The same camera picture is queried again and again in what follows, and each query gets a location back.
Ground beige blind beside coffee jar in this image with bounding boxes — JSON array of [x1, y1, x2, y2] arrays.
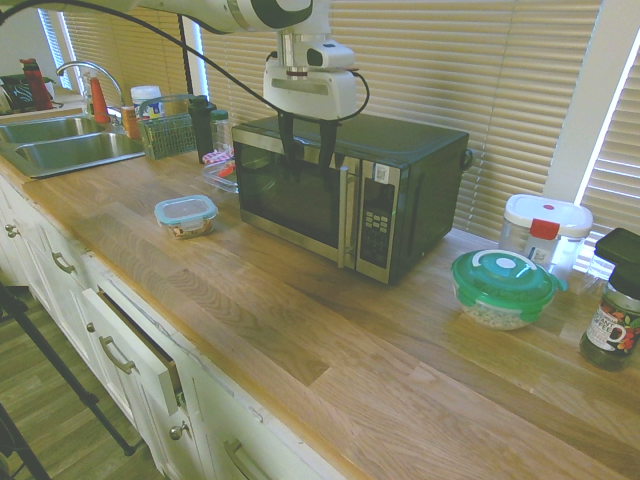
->
[[574, 47, 640, 274]]

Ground red water bottle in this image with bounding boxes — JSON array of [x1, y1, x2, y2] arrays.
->
[[19, 57, 54, 112]]

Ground red checked jar lid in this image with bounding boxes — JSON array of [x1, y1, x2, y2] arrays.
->
[[200, 148, 236, 167]]

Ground silver cabinet bar handle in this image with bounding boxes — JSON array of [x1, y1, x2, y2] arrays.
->
[[50, 250, 78, 276], [222, 438, 267, 480]]

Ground clear jar with green lid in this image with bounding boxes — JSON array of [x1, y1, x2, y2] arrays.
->
[[209, 108, 234, 154]]

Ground small glass container blue lid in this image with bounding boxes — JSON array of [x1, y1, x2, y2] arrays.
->
[[152, 194, 221, 241]]

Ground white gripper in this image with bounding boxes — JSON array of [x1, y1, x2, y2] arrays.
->
[[262, 61, 358, 172]]

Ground narrow beige window blind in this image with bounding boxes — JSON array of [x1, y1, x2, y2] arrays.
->
[[60, 5, 190, 110]]

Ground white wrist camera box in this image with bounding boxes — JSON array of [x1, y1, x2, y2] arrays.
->
[[305, 41, 358, 72]]

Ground chrome kitchen faucet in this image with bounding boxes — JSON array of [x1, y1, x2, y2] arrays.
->
[[55, 60, 127, 132]]

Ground white kitchen cabinet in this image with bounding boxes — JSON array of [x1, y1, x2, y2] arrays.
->
[[0, 172, 351, 480]]

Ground instant coffee jar black lid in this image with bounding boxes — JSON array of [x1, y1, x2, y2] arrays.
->
[[579, 227, 640, 373]]

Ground wide beige window blind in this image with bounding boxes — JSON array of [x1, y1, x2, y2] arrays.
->
[[196, 0, 602, 242]]

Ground orange pill bottle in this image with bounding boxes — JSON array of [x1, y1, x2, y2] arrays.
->
[[120, 104, 144, 141]]

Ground microwave door with silver handle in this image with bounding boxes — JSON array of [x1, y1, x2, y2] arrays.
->
[[231, 123, 365, 272]]

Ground green wire basket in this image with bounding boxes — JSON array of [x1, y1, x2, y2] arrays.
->
[[137, 94, 199, 162]]

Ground flat clear plastic container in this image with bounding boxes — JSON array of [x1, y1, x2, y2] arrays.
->
[[201, 160, 242, 197]]

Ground white open drawer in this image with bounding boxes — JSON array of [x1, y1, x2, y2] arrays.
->
[[82, 287, 184, 417]]

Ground stainless steel double sink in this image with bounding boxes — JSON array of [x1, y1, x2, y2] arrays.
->
[[0, 114, 147, 181]]

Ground black shaker bottle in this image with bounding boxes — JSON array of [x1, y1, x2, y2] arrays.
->
[[187, 94, 219, 164]]

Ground white wipes tub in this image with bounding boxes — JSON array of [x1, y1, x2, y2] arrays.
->
[[130, 84, 166, 122]]

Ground black white patterned bag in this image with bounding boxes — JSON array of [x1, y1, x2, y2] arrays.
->
[[0, 73, 37, 115]]

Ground black camera tripod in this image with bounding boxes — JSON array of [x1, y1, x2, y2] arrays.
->
[[0, 279, 138, 480]]

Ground orange dish soap bottle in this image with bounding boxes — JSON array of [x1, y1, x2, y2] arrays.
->
[[89, 74, 113, 125]]

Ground round bowl with green lid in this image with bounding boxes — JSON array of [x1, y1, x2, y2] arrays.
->
[[451, 248, 569, 332]]

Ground clear container white lid red clip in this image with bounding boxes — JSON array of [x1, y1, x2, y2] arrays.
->
[[498, 193, 595, 281]]

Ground clear plastic cup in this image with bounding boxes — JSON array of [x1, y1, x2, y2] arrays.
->
[[584, 252, 616, 294]]

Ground black steel microwave body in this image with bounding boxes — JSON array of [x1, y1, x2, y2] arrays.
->
[[231, 113, 472, 287]]

